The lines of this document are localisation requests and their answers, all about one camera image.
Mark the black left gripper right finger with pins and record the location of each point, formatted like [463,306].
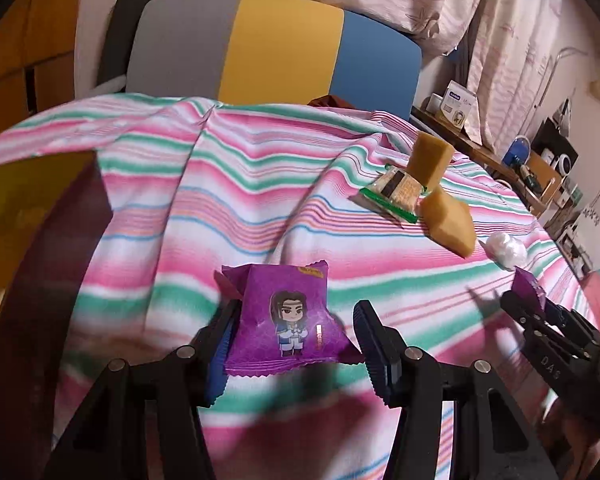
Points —
[491,437]

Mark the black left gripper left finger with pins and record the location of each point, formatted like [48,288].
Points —
[107,437]

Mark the purple snack packet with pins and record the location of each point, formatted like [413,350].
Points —
[529,297]
[284,322]

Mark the yellow sponge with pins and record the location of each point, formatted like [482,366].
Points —
[448,221]
[429,159]

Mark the green cracker pack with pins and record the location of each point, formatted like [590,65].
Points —
[396,192]

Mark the white plastic wad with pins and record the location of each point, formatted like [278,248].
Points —
[506,251]

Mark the wooden desk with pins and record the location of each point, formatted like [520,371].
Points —
[548,178]

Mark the blue round fan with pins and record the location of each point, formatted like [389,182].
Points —
[518,152]

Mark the upright yellow sponge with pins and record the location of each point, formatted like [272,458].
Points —
[429,159]

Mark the gold tray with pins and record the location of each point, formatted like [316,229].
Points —
[29,191]

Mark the pink green striped bedsheet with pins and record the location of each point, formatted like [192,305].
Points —
[196,184]

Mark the white blue product box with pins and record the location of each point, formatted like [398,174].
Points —
[456,105]

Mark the pink patterned curtain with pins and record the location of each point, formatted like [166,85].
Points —
[509,44]

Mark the grey yellow blue chair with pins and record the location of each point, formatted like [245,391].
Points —
[244,52]

